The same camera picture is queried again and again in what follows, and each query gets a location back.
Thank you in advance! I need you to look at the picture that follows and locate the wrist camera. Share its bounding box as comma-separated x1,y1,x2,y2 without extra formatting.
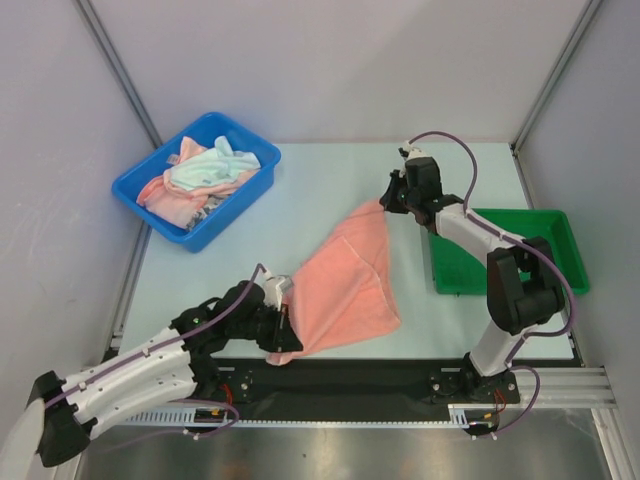
262,274,293,309
398,141,427,162

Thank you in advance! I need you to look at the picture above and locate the light blue towel in bin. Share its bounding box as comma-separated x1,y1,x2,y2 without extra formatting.
163,135,261,192

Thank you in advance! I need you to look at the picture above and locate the pink towel in bin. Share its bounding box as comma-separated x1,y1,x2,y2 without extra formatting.
136,155,259,230

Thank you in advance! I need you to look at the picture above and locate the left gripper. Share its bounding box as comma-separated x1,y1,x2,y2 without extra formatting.
228,301,303,352

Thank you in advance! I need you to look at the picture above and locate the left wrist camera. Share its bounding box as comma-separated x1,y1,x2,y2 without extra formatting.
262,274,293,309

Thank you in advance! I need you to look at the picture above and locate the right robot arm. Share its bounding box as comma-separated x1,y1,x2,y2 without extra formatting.
379,154,574,402

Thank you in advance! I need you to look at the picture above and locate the aluminium frame rail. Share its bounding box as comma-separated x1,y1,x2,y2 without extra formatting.
69,364,619,409

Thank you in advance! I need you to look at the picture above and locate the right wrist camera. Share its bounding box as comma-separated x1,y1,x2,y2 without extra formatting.
398,141,427,162

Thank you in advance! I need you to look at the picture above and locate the pink towel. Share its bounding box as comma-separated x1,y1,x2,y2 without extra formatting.
266,200,401,366
136,155,259,230

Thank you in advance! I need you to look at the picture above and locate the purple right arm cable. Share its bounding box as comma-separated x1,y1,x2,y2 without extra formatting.
407,130,576,441

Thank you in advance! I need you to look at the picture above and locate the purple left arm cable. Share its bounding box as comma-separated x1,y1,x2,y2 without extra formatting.
44,263,271,456

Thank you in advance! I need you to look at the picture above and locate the white slotted cable duct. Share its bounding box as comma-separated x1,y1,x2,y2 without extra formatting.
116,404,237,428

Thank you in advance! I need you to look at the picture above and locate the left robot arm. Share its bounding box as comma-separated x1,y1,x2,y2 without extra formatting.
29,281,303,468

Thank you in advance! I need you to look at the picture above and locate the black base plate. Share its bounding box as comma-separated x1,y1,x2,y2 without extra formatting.
99,357,584,424

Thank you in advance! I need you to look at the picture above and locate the blue plastic bin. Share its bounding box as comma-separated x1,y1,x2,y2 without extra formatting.
111,112,281,253

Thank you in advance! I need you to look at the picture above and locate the green plastic tray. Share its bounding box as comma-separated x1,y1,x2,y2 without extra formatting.
428,208,591,296

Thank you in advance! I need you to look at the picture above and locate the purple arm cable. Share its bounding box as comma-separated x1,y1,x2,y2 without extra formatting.
44,263,271,456
407,130,576,441

